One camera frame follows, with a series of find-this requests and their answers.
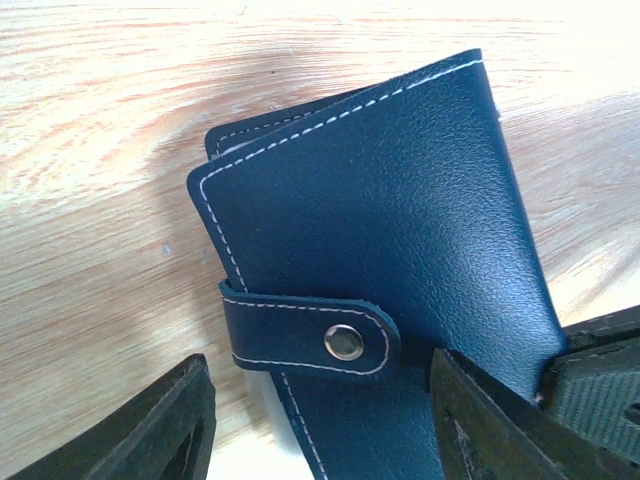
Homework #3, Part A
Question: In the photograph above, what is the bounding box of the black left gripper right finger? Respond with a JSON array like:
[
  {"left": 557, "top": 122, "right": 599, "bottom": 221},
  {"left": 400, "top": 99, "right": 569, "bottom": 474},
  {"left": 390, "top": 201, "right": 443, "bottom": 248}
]
[{"left": 429, "top": 349, "right": 639, "bottom": 479}]

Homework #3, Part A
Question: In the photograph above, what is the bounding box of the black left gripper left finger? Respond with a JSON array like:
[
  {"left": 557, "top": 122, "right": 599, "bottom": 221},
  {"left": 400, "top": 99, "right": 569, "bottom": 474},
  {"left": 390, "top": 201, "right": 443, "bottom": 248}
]
[{"left": 12, "top": 354, "right": 216, "bottom": 479}]

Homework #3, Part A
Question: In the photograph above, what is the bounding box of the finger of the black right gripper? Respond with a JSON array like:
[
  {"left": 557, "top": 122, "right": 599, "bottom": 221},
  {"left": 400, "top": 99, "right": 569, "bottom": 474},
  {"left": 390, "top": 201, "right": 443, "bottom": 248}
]
[{"left": 539, "top": 306, "right": 639, "bottom": 460}]

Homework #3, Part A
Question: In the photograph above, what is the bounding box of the blue leather card holder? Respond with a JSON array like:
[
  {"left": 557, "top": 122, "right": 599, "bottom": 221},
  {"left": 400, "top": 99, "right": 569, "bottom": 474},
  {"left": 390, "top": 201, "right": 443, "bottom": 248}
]
[{"left": 187, "top": 49, "right": 566, "bottom": 479}]

